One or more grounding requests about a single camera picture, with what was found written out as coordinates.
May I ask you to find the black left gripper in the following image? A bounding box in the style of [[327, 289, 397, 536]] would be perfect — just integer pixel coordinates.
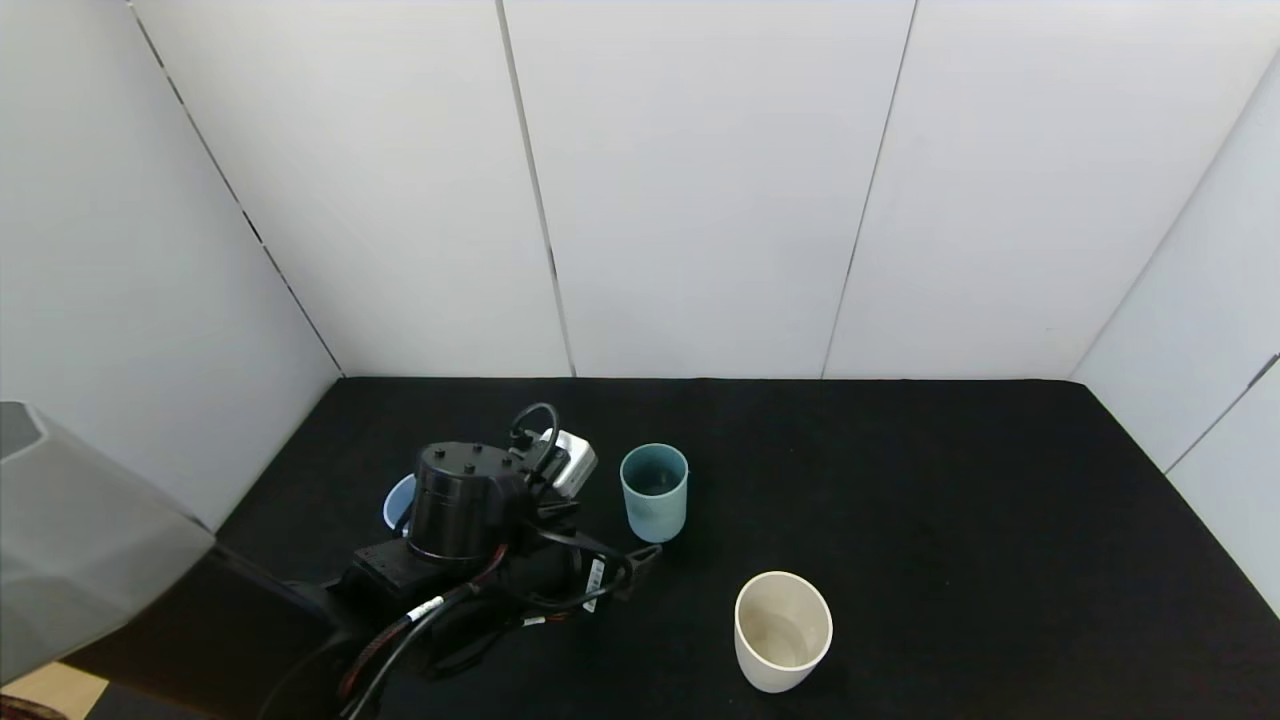
[[515, 543, 664, 617]]

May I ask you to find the teal cup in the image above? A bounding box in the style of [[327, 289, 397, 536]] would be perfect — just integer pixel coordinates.
[[620, 443, 690, 544]]

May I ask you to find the cream white cup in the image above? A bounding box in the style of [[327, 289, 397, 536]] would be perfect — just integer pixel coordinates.
[[734, 571, 834, 694]]

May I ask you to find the light blue cup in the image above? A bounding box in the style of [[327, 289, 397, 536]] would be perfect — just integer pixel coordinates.
[[383, 474, 417, 537]]

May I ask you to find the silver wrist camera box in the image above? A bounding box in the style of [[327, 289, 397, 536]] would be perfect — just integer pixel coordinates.
[[538, 429, 599, 498]]

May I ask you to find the black camera cable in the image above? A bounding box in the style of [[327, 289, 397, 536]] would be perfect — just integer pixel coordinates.
[[508, 402, 636, 613]]

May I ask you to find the black red braided arm cable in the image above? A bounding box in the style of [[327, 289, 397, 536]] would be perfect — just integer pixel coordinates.
[[338, 560, 506, 720]]

